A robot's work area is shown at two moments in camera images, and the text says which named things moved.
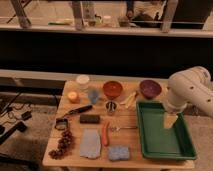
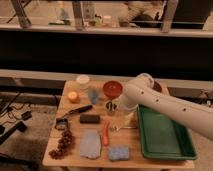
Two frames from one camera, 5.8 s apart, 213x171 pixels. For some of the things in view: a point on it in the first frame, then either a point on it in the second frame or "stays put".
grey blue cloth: x=90 y=145 stays put
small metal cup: x=111 y=107 stays put
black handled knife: x=77 y=111 stays put
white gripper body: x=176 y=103 to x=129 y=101
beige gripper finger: x=169 y=119 to x=127 y=119
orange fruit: x=72 y=96 stays put
